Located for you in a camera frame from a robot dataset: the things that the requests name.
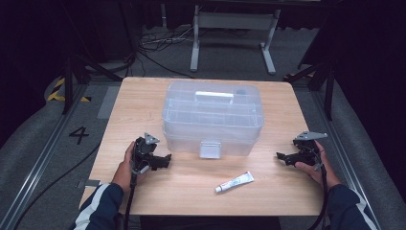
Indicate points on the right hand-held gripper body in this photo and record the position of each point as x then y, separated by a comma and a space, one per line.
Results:
309, 156

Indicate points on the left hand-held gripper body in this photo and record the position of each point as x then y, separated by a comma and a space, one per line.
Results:
140, 159

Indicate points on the white ointment tube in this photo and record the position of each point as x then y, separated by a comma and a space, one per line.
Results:
234, 182

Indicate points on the clear plastic storage box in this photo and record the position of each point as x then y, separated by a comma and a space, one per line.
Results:
212, 121

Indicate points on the person's right hand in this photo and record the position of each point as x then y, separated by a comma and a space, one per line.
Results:
324, 174

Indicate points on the person's left hand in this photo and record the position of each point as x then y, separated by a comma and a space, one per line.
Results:
123, 175

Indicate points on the grey tape strip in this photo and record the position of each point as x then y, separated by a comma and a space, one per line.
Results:
91, 183

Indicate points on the black tripod stand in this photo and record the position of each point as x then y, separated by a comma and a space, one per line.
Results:
67, 86
328, 92

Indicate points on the grey metal floor rail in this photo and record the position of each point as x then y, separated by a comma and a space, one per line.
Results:
338, 143
41, 163

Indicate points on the grey metal stand frame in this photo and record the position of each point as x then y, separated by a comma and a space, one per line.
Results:
234, 20

